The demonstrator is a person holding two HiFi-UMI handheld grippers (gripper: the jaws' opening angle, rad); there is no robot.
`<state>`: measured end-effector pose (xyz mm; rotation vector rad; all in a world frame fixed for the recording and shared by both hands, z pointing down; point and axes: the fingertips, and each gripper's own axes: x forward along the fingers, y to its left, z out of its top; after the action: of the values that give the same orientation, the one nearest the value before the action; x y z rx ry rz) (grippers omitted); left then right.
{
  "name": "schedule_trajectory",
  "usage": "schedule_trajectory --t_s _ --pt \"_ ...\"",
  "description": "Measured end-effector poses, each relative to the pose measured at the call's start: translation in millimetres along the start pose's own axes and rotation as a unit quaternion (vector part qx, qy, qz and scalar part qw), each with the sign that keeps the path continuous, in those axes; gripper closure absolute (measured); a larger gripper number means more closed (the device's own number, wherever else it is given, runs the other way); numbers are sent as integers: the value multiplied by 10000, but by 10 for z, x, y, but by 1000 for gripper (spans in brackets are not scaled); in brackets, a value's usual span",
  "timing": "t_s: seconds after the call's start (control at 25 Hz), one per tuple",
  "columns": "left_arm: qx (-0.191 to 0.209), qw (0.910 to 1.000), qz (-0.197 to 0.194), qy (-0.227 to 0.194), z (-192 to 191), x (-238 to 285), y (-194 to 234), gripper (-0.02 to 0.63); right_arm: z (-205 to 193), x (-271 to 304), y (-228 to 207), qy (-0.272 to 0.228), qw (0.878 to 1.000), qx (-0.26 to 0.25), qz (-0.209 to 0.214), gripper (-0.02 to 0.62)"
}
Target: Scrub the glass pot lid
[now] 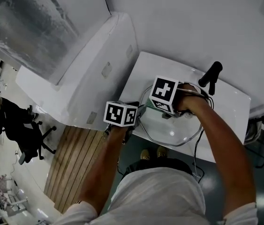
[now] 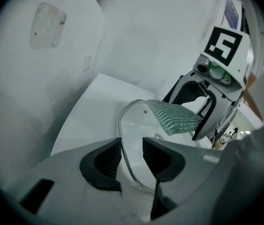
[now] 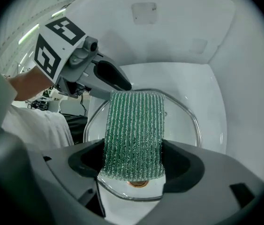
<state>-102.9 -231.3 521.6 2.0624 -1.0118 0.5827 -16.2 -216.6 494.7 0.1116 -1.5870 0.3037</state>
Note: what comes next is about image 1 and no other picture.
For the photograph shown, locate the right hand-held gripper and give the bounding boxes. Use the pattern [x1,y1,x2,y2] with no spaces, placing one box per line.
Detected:
[149,75,179,119]

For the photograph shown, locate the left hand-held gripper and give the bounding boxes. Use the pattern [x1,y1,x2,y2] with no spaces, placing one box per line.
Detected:
[103,100,146,145]

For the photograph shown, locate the person's left forearm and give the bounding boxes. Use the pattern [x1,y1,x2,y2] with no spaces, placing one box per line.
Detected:
[77,125,129,217]

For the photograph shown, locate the person's right forearm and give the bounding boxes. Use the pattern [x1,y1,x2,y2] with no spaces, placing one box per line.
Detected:
[181,102,257,218]

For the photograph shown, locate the person's right hand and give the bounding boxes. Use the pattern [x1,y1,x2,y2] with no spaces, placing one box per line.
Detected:
[174,83,210,114]

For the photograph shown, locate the person's left shoe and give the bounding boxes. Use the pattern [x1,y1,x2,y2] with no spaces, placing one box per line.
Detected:
[140,149,151,160]

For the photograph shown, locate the person's shoe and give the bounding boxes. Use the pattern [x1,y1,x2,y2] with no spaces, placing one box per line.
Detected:
[157,146,169,158]
[140,149,151,160]

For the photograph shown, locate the person's right shoe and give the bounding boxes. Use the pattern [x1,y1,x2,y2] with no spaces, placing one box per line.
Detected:
[157,146,169,158]

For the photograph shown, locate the black faucet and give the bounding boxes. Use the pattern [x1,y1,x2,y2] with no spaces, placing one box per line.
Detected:
[198,61,223,96]

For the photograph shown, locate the person's black trousers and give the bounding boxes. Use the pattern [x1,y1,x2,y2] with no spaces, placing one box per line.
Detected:
[124,158,193,175]

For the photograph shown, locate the white foam box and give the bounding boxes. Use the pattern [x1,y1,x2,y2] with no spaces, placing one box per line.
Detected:
[15,12,139,131]

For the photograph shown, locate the white sink basin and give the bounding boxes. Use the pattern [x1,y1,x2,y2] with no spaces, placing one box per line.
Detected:
[119,51,252,165]

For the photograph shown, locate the wooden slat platform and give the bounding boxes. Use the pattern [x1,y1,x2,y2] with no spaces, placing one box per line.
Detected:
[44,125,111,214]

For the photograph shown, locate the person's white shirt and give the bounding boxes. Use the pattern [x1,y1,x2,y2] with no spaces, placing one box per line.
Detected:
[52,166,258,225]

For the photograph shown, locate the pale hanging towel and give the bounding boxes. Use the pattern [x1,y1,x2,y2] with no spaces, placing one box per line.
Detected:
[244,120,264,145]

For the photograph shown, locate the black office chair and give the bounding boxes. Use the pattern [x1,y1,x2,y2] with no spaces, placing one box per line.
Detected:
[0,97,57,166]

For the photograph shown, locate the white metal drying rack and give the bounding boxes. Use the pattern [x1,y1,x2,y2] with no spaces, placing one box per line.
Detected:
[0,160,28,220]

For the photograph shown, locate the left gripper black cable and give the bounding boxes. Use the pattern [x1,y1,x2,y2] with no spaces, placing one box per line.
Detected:
[116,156,128,176]

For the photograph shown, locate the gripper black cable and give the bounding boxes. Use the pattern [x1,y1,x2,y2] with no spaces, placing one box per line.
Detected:
[116,156,128,176]
[176,84,214,185]

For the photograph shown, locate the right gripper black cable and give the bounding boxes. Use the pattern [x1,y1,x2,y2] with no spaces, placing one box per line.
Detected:
[176,84,214,185]

